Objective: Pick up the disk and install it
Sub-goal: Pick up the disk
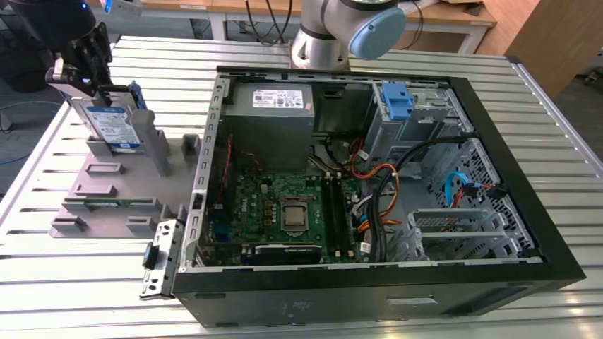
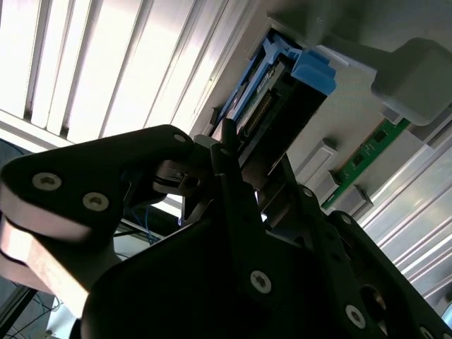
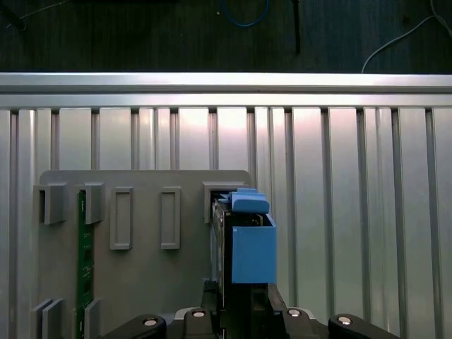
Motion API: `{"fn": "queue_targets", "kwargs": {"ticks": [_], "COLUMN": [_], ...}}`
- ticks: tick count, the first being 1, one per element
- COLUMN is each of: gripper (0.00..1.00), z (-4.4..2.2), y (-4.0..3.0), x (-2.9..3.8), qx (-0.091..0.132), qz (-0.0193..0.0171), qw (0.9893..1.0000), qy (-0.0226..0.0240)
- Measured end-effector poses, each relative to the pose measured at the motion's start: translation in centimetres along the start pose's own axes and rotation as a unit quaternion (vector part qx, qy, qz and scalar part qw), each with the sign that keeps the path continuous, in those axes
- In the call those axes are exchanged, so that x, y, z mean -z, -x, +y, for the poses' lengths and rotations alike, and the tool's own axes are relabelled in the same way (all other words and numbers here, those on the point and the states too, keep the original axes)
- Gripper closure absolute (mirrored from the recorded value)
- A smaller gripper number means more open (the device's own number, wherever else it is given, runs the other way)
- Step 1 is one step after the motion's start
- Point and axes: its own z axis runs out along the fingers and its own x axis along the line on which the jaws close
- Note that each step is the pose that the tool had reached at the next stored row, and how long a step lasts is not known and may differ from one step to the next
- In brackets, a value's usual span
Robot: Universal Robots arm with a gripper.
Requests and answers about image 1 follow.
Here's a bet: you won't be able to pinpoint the black PC case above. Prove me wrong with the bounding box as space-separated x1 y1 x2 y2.
172 65 588 328

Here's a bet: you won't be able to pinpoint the CPU socket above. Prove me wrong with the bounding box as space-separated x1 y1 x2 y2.
277 196 312 237

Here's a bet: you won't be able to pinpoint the hard disk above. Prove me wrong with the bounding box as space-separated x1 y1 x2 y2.
65 80 149 153

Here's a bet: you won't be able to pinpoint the blue plastic drive latch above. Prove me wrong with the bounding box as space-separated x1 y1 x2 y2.
382 83 415 121

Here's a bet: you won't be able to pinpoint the metal bracket blue latch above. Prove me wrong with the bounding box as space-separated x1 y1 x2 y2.
139 218 185 301

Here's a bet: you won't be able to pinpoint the power wire black connector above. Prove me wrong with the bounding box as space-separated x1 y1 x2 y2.
463 183 508 201

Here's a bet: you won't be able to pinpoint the light blue data wire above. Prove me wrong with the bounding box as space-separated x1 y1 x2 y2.
442 169 499 210

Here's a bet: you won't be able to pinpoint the green RAM stick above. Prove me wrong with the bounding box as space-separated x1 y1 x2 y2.
83 199 156 208

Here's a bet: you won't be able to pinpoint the wooden cabinet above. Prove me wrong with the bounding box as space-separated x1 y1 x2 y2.
504 0 603 100

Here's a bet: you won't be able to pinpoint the wooden desk white frame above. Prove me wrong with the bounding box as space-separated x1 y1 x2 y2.
224 0 499 54
96 0 227 40

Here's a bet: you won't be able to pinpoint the orange red wire bundle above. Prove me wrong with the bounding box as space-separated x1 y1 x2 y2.
348 162 403 234

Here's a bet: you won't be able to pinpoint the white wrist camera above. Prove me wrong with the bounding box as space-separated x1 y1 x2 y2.
101 0 143 18

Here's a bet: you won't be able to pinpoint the black cable bundle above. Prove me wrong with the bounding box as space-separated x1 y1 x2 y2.
366 136 476 263

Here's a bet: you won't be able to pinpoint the yellow black power wires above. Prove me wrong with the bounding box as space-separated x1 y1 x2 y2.
308 136 355 171

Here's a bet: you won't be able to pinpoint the black office chair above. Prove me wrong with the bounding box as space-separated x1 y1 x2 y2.
0 20 53 93

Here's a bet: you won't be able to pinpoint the silver CPU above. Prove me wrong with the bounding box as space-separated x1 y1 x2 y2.
281 204 307 227

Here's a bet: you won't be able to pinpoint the green motherboard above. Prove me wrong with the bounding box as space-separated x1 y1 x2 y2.
207 171 374 266

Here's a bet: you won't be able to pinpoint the black graphics card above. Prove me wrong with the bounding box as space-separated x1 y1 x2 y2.
253 243 324 264

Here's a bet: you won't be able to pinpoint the metal drive cage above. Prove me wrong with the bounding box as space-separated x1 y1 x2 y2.
364 81 475 174

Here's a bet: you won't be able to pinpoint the metal disk bay cage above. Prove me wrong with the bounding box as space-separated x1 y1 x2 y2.
407 207 538 263

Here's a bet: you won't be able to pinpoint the chair wheel base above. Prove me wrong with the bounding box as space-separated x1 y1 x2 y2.
575 52 603 85

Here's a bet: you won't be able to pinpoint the grey parts rack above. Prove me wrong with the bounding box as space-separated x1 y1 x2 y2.
47 109 204 240

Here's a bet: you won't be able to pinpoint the grey power supply unit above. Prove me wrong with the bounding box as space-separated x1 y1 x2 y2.
220 83 316 174

